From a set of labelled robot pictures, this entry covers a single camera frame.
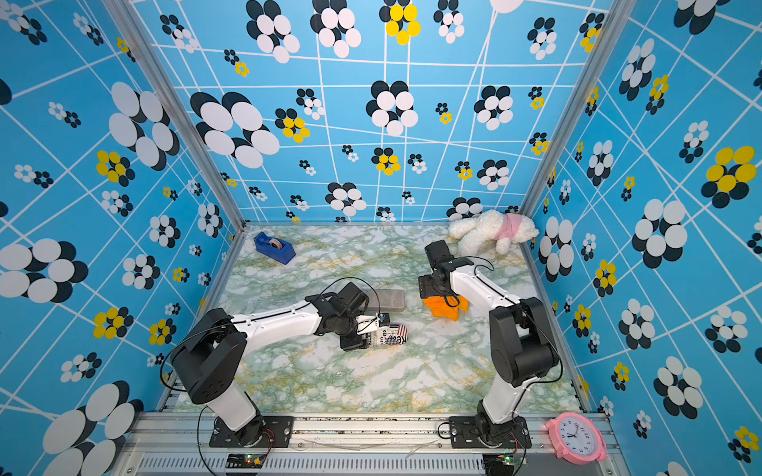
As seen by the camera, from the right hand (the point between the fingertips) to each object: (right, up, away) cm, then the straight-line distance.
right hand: (441, 286), depth 94 cm
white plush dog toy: (+16, +18, +14) cm, 28 cm away
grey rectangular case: (-16, -4, 0) cm, 17 cm away
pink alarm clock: (+29, -34, -23) cm, 50 cm away
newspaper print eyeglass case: (-15, -13, -10) cm, 22 cm away
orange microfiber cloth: (-1, -4, -14) cm, 14 cm away
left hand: (-23, -13, -6) cm, 27 cm away
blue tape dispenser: (-58, +12, +11) cm, 60 cm away
